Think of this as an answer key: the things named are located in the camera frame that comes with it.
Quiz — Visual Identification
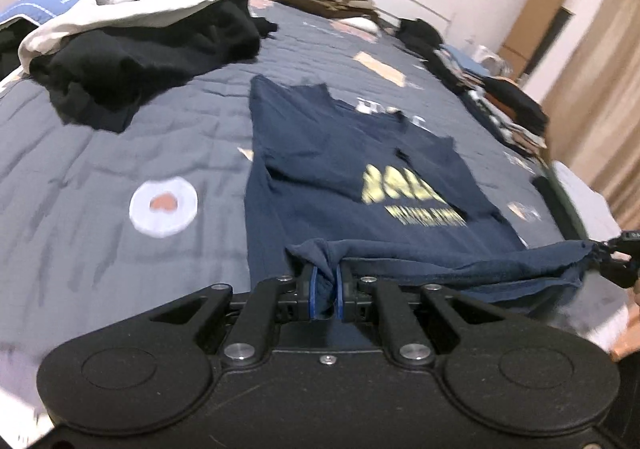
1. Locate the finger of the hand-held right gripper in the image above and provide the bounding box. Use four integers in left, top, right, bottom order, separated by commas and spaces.
589, 238, 633, 262

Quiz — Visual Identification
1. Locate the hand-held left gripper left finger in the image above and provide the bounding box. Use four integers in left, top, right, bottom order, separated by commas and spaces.
150, 264, 326, 365

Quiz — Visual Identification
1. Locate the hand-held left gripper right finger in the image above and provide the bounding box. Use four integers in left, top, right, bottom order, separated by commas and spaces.
334, 263, 506, 367

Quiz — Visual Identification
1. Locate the navy printed t-shirt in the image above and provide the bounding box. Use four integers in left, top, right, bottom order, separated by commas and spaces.
245, 74, 596, 325

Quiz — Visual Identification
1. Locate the person's right forearm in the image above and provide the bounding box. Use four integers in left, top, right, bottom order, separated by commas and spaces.
607, 279, 640, 366

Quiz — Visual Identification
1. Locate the grey green folded clothes stack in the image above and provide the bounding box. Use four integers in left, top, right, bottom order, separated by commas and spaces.
532, 160, 626, 250

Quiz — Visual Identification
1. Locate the black-topped folded clothes stack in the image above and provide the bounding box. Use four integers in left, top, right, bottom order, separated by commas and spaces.
462, 74, 551, 160

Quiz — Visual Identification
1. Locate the blue-topped folded clothes stack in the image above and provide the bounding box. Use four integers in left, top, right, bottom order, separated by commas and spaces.
425, 44, 493, 94

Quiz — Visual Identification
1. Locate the person's white garment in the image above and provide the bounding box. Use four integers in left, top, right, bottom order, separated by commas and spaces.
565, 299, 633, 355

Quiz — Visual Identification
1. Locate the beige curtain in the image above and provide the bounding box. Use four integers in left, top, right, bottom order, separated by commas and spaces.
542, 0, 640, 230

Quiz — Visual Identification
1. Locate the grey printed quilt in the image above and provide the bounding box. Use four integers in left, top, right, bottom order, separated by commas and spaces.
0, 0, 631, 430

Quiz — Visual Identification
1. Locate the dark green board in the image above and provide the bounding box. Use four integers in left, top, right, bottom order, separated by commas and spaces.
537, 6, 573, 80

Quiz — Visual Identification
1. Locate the white fan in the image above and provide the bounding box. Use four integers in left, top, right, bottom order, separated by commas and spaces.
470, 45, 507, 77

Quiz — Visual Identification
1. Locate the tall cardboard sheet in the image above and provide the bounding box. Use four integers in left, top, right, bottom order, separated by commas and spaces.
497, 0, 573, 80

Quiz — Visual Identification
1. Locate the small white pillow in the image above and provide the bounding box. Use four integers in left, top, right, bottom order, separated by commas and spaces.
340, 16, 382, 36

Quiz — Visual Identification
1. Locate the black garment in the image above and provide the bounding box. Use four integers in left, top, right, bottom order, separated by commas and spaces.
247, 15, 279, 40

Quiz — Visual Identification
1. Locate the black sweatshirt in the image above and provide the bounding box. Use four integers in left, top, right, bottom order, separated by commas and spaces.
30, 0, 263, 134

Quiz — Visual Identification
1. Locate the pale white sweatshirt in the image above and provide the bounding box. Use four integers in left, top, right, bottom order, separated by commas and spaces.
17, 0, 256, 67

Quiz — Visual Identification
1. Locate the blue printed pillow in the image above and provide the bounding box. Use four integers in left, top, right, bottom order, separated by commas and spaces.
0, 0, 123, 30

